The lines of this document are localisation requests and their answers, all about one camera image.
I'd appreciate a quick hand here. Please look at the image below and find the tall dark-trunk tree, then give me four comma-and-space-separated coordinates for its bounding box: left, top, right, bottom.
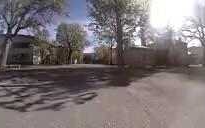
86, 0, 151, 69

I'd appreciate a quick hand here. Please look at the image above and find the green leafy tree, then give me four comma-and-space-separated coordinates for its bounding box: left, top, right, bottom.
55, 22, 90, 65

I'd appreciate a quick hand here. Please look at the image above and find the grey gravel path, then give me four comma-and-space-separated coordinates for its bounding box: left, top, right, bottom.
0, 64, 205, 128

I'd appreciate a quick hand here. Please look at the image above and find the low brown building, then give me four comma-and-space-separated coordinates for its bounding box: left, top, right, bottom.
123, 37, 189, 67

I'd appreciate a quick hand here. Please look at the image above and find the pale two-storey building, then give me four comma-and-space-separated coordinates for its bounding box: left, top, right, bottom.
0, 34, 42, 66

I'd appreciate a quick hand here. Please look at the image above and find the white bench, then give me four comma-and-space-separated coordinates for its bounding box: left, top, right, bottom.
5, 64, 22, 70

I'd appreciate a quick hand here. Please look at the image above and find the large bare tree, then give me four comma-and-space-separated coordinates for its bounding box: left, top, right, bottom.
0, 0, 68, 71

